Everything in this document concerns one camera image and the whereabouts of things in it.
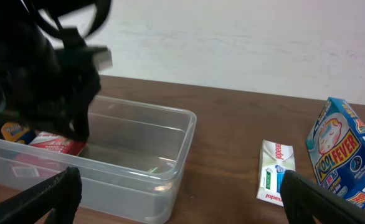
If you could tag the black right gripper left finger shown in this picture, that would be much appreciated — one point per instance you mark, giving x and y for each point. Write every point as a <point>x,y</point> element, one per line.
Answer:
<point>57,198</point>

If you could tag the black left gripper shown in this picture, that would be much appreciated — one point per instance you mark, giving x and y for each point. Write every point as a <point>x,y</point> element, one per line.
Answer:
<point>48,75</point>

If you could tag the clear plastic container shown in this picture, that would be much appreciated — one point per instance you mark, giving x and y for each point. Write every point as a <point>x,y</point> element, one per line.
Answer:
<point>132,163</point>

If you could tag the blue KoolFever box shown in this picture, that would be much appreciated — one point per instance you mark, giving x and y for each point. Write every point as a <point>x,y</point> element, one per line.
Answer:
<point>336,145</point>

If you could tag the white Panadol box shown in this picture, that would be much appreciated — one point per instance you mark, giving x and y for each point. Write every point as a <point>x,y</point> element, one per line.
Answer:
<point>275,159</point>

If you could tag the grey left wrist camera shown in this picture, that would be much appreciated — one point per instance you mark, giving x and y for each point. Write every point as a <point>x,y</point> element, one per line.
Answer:
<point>102,58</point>

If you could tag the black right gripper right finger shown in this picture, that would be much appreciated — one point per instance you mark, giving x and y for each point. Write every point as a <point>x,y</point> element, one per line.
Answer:
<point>306,202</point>

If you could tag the black bottle with white cap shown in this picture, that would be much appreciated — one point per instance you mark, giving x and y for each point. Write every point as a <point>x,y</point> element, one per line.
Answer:
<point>14,132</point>

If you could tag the red orange medicine box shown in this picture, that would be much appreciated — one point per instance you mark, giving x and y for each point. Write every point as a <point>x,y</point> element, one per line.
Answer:
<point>27,166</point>

